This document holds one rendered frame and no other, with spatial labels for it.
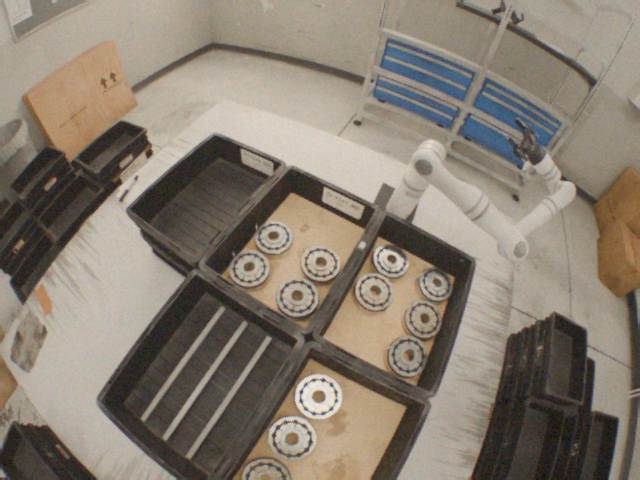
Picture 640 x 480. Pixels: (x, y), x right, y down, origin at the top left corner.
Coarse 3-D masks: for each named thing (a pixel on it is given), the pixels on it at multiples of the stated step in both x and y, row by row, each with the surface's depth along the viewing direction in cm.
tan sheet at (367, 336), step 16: (384, 240) 84; (368, 256) 80; (368, 272) 78; (416, 272) 79; (352, 288) 75; (400, 288) 76; (352, 304) 72; (400, 304) 73; (336, 320) 69; (352, 320) 70; (368, 320) 70; (384, 320) 71; (400, 320) 71; (336, 336) 67; (352, 336) 68; (368, 336) 68; (384, 336) 68; (400, 336) 69; (352, 352) 65; (368, 352) 66; (384, 352) 66; (384, 368) 64; (416, 384) 62
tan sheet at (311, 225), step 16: (288, 208) 86; (304, 208) 87; (320, 208) 88; (288, 224) 83; (304, 224) 84; (320, 224) 85; (336, 224) 85; (352, 224) 86; (304, 240) 81; (320, 240) 82; (336, 240) 82; (352, 240) 83; (288, 256) 78; (272, 272) 75; (288, 272) 75; (272, 288) 72; (320, 288) 74; (272, 304) 70; (304, 320) 69
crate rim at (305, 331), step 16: (368, 224) 74; (224, 240) 67; (208, 256) 64; (352, 256) 70; (208, 272) 62; (240, 288) 61; (336, 288) 63; (256, 304) 59; (320, 304) 61; (288, 320) 58; (304, 336) 59
